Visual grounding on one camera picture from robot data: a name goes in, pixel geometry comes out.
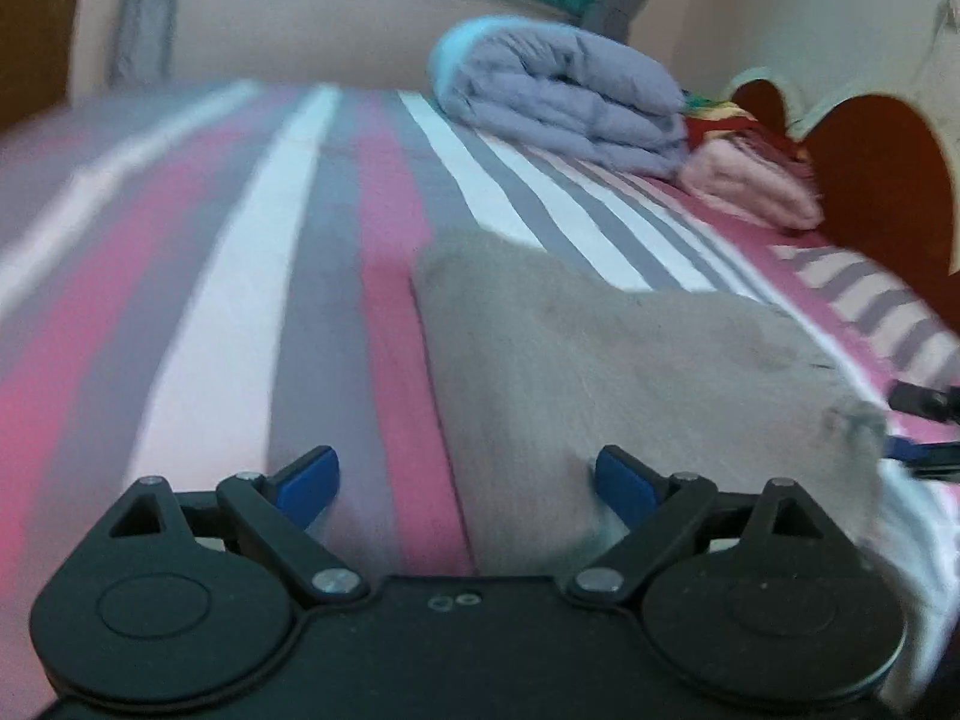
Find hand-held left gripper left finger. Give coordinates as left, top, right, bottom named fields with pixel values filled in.
left=109, top=445, right=371, bottom=608

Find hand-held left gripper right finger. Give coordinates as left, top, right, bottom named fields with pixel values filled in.
left=567, top=445, right=835, bottom=608

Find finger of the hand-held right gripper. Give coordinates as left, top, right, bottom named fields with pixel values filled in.
left=883, top=435, right=960, bottom=478
left=888, top=381, right=960, bottom=422

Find grey pants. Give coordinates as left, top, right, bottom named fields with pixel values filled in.
left=409, top=229, right=960, bottom=695

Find striped bed sheet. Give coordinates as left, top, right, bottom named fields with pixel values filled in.
left=0, top=79, right=960, bottom=586

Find wooden headboard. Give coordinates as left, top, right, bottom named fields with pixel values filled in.
left=729, top=66, right=960, bottom=317

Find folded pink blanket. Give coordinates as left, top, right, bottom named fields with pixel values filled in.
left=678, top=138, right=826, bottom=233

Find colourful red cloth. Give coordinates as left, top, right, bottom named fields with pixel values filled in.
left=679, top=90, right=815, bottom=182

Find folded lavender quilt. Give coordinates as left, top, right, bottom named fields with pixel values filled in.
left=427, top=15, right=690, bottom=180

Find brown wooden door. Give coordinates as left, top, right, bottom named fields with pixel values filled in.
left=0, top=0, right=92, bottom=137

